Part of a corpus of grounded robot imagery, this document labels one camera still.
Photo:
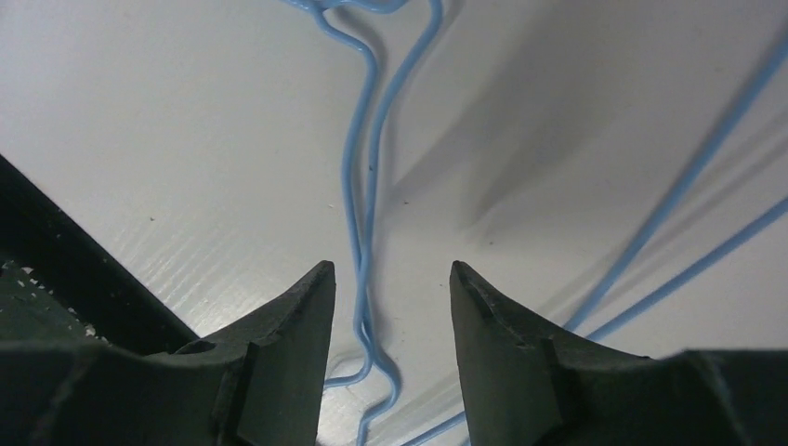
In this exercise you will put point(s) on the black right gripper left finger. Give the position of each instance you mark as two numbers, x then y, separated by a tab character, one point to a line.
257	381

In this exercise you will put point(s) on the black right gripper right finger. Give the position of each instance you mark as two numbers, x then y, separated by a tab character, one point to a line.
527	381

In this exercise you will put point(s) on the blue wire hanger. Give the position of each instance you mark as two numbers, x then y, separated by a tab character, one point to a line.
361	235
604	118

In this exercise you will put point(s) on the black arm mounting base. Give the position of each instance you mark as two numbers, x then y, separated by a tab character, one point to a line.
80	274

